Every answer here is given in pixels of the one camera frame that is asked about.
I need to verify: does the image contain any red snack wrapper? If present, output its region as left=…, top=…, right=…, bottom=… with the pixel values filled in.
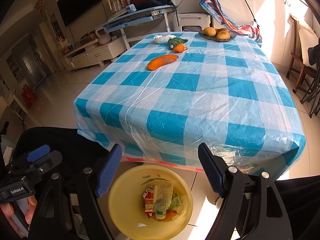
left=142, top=185, right=155, bottom=218

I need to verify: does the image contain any clear plastic bottle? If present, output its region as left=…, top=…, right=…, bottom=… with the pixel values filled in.
left=153, top=181, right=174, bottom=220

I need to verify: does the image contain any white plastic bag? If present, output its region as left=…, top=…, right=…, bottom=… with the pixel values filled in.
left=153, top=35, right=176, bottom=44

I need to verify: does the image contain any green wrapper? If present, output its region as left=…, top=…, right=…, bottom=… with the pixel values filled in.
left=168, top=37, right=188, bottom=50

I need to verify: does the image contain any yellow plastic trash bin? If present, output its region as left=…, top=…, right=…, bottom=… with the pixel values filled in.
left=108, top=165, right=193, bottom=239

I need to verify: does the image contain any person's left hand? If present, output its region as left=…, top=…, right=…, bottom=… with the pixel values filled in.
left=1, top=196, right=37, bottom=238

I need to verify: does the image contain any person's black trouser leg left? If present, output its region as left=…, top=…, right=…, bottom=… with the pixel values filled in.
left=14, top=127, right=114, bottom=239

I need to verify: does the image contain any green milk carton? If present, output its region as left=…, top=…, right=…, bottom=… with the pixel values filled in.
left=169, top=193, right=181, bottom=209

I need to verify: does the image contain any blue checkered plastic tablecloth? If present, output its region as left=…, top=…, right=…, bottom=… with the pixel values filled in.
left=74, top=32, right=306, bottom=178

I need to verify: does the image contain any white tv cabinet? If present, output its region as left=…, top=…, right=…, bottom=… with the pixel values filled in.
left=61, top=38, right=126, bottom=71

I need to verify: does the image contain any black folding chair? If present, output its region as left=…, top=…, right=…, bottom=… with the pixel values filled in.
left=300, top=44, right=319, bottom=118

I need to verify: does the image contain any pink kettlebell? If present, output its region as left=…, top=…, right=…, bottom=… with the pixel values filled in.
left=95, top=27, right=111, bottom=45

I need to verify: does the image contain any yellow mango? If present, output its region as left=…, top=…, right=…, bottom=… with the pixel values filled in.
left=216, top=30, right=231, bottom=40
left=203, top=27, right=216, bottom=37

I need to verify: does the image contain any fruit plate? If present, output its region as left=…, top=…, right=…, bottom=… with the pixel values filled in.
left=199, top=30, right=237, bottom=42

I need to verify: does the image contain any blue adjustable study desk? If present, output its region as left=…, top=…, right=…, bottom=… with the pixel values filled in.
left=95, top=5, right=176, bottom=50

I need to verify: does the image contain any white air purifier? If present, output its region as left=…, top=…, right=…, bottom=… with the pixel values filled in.
left=172, top=13, right=210, bottom=33

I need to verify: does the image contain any wooden chair with cushion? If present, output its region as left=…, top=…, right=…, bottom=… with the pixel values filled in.
left=286, top=15, right=318, bottom=94

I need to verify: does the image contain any colourful folded umbrella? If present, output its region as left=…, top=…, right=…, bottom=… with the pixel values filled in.
left=199, top=0, right=263, bottom=47

